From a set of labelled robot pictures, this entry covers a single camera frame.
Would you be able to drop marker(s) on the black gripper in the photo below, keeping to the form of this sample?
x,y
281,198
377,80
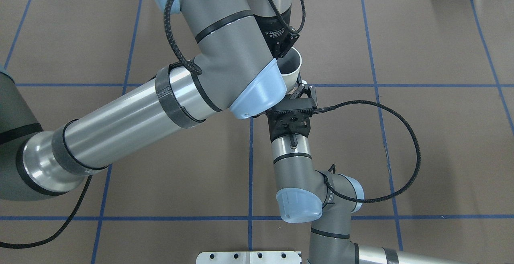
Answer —
x,y
274,31
306,92

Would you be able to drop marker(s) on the white ribbed mug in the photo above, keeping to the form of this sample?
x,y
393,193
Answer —
x,y
289,66

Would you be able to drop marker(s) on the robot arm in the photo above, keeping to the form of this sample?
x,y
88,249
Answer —
x,y
227,53
324,198

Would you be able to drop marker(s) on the white camera stand pedestal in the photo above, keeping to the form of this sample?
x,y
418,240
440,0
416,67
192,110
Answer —
x,y
250,257

